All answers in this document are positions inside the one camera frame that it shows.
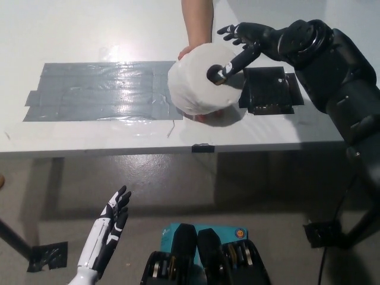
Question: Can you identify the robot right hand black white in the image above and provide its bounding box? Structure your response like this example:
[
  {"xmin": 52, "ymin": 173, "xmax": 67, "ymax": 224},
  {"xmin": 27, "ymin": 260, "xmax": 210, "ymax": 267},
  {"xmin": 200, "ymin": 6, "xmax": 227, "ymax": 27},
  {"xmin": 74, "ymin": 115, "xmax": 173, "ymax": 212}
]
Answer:
[{"xmin": 207, "ymin": 22, "xmax": 281, "ymax": 86}]

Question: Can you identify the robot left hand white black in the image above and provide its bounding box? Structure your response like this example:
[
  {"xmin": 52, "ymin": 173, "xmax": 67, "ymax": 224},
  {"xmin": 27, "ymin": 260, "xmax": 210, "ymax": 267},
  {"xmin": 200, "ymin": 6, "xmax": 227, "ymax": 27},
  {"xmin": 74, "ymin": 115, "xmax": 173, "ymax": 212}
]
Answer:
[{"xmin": 76, "ymin": 185, "xmax": 132, "ymax": 273}]

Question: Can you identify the person's bare hand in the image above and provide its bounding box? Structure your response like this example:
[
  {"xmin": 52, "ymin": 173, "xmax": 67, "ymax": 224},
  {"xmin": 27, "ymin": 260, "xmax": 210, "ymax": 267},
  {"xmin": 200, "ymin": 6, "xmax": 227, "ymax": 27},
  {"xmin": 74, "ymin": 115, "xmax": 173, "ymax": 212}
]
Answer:
[{"xmin": 177, "ymin": 44, "xmax": 224, "ymax": 123}]

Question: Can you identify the white toilet paper roll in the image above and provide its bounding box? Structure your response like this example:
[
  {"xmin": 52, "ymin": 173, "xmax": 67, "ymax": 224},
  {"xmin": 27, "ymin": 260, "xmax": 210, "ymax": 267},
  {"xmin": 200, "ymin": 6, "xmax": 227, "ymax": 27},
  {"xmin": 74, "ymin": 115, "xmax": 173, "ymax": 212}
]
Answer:
[{"xmin": 167, "ymin": 43, "xmax": 245, "ymax": 115}]

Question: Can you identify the robot left body block black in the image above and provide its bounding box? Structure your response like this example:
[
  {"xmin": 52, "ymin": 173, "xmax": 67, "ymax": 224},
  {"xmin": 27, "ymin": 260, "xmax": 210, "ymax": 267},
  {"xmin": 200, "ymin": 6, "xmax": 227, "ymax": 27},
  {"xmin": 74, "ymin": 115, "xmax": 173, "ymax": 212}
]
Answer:
[{"xmin": 142, "ymin": 224, "xmax": 207, "ymax": 285}]

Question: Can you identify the robot body block black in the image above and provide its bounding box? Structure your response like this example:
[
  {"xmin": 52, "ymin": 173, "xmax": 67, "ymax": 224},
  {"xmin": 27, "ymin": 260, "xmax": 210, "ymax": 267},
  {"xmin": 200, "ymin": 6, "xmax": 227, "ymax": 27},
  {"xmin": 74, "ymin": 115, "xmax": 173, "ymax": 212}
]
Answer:
[
  {"xmin": 197, "ymin": 229, "xmax": 271, "ymax": 285},
  {"xmin": 142, "ymin": 224, "xmax": 207, "ymax": 285}
]

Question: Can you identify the robot right body block black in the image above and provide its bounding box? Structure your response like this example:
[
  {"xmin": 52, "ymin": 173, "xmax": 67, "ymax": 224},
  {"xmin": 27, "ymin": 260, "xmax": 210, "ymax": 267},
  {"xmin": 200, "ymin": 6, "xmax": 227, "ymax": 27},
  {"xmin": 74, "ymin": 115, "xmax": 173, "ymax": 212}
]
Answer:
[{"xmin": 197, "ymin": 229, "xmax": 271, "ymax": 285}]

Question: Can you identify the clear plastic film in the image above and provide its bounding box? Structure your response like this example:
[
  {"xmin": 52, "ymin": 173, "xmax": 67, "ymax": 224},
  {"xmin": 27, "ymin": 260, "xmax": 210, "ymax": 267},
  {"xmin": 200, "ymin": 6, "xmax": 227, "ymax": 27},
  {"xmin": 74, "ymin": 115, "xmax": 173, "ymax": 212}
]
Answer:
[{"xmin": 99, "ymin": 46, "xmax": 179, "ymax": 137}]

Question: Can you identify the black stand pole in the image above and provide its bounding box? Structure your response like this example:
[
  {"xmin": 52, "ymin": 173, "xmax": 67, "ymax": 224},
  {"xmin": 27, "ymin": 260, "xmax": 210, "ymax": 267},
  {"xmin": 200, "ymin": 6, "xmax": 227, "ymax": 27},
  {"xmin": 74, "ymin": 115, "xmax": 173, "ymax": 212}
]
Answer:
[
  {"xmin": 0, "ymin": 218, "xmax": 32, "ymax": 259},
  {"xmin": 344, "ymin": 194, "xmax": 380, "ymax": 249}
]

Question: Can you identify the grey duct tape patch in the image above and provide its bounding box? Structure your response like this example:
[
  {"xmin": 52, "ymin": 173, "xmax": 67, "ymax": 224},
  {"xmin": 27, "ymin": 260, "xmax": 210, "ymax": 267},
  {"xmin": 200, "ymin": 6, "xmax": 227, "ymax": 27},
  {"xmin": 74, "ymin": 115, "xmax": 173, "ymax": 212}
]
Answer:
[{"xmin": 22, "ymin": 61, "xmax": 184, "ymax": 122}]

